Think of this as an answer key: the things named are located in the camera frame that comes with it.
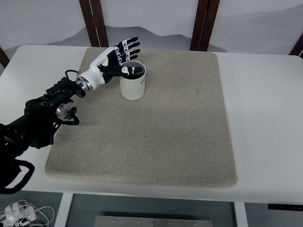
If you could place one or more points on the dark wooden frame post left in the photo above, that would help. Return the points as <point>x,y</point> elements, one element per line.
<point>94,22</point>

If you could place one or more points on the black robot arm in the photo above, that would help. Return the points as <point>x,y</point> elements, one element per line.
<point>42,118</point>

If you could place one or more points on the black desk control panel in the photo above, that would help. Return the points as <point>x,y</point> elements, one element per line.
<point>289,207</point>

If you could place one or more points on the dark wooden frame post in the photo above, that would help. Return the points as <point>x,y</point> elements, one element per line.
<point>94,22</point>
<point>203,26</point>

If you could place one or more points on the white ribbed cup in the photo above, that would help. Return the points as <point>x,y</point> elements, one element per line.
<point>133,89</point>

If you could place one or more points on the white power adapter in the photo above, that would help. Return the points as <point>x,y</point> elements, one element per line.
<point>17,211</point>

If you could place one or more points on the dark wooden post far left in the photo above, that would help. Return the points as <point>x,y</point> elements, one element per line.
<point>4,60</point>

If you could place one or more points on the dark wooden post far right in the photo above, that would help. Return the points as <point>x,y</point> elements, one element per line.
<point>297,50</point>

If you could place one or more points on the dark wooden frame post right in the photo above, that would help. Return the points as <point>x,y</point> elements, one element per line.
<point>203,26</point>

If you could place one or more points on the grey felt mat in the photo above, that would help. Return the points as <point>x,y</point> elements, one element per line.
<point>176,134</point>

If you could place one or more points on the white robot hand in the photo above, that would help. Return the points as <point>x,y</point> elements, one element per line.
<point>90,76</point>

